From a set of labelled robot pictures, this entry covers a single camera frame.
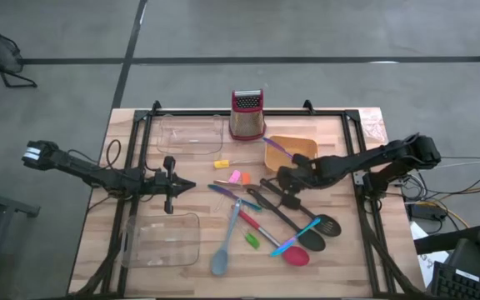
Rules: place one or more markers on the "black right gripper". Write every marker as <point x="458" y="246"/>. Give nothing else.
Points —
<point x="306" y="171"/>

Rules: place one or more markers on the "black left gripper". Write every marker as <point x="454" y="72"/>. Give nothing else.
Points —
<point x="169" y="166"/>

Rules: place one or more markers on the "orange mini silicone spatula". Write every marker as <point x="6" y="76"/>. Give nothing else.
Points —
<point x="246" y="178"/>

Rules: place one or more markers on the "rose gold cutlery piece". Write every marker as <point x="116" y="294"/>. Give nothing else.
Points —
<point x="222" y="182"/>

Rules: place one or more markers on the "black nylon slotted spoon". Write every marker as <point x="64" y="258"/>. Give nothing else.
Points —
<point x="311" y="214"/>

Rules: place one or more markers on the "yellow mini silicone spatula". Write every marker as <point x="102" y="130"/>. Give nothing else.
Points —
<point x="221" y="164"/>

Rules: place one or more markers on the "teal pink iridescent cutlery piece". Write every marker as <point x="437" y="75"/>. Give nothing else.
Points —
<point x="290" y="241"/>

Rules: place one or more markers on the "black nylon solid spoon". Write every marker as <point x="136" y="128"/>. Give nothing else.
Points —
<point x="313" y="241"/>

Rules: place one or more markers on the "green mini silicone spatula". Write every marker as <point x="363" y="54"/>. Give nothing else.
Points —
<point x="253" y="241"/>

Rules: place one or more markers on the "grey silicone spoon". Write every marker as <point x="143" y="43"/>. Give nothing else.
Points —
<point x="220" y="260"/>

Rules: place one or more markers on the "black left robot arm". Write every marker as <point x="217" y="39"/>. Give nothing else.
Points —
<point x="81" y="171"/>

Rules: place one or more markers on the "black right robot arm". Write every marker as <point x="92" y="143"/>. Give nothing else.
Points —
<point x="369" y="160"/>

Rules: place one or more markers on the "purple iridescent cutlery piece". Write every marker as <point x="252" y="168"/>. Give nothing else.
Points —
<point x="275" y="146"/>

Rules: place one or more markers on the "orange plastic basket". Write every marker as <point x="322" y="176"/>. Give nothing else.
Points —
<point x="302" y="148"/>

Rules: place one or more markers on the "upper clear plastic container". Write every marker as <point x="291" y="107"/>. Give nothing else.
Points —
<point x="166" y="125"/>

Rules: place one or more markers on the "red steel box grater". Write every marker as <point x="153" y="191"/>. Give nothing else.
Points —
<point x="247" y="121"/>

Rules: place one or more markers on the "clear plastic bag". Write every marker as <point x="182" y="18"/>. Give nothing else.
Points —
<point x="373" y="127"/>

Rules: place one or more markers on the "black power adapter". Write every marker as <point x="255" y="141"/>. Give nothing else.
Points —
<point x="426" y="211"/>

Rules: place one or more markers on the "white paper sheet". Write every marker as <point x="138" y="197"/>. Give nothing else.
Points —
<point x="429" y="262"/>

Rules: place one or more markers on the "black computer keyboard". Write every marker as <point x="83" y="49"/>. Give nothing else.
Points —
<point x="461" y="285"/>

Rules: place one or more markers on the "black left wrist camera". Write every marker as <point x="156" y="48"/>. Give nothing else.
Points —
<point x="158" y="180"/>

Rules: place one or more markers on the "black aluminium table frame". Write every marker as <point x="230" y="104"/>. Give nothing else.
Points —
<point x="319" y="113"/>

